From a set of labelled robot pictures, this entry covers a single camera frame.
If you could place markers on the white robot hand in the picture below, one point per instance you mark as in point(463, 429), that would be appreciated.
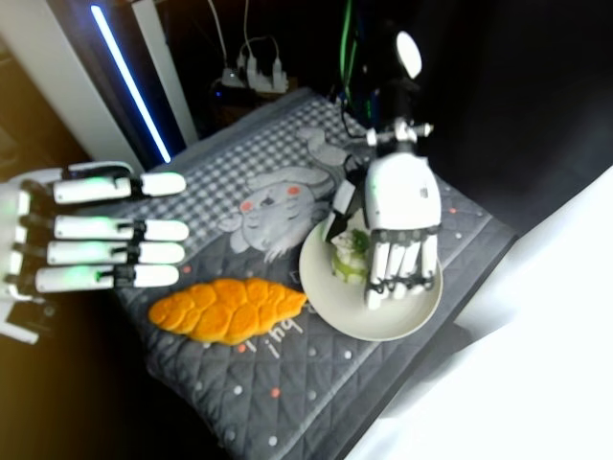
point(402, 196)
point(81, 227)

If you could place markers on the green and white toy cake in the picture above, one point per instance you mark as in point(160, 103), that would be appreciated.
point(349, 263)

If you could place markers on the orange bread loaf toy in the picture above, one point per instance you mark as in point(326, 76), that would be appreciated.
point(230, 311)

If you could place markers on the round white plate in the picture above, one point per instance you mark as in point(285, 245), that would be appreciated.
point(383, 318)

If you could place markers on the wide white pillar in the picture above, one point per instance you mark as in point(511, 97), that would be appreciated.
point(62, 86)

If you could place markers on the blue-white LED light strip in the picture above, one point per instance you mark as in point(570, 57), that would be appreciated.
point(129, 81)

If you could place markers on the white power strip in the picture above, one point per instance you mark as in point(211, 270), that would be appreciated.
point(258, 84)

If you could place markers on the grey quilt with bear print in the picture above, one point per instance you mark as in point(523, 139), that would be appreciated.
point(287, 383)

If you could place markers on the narrow white post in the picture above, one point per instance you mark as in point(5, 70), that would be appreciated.
point(165, 72)

